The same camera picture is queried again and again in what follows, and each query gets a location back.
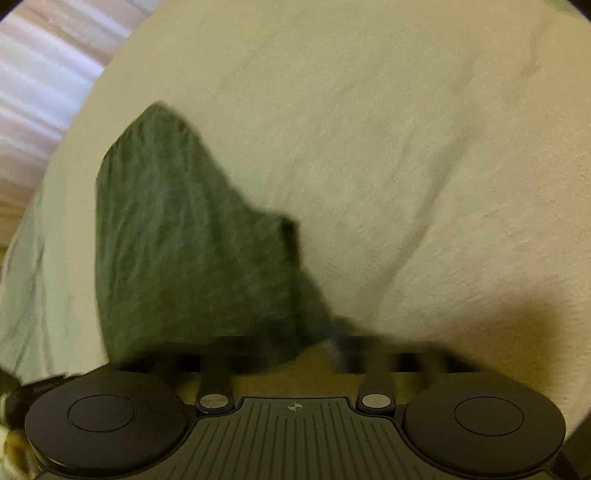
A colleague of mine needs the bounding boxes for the green plaid shorts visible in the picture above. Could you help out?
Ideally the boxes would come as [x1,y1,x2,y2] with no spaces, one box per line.
[95,103,358,368]

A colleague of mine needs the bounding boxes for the pink window curtain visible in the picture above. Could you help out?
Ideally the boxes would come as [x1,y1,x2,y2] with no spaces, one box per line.
[0,1,158,248]

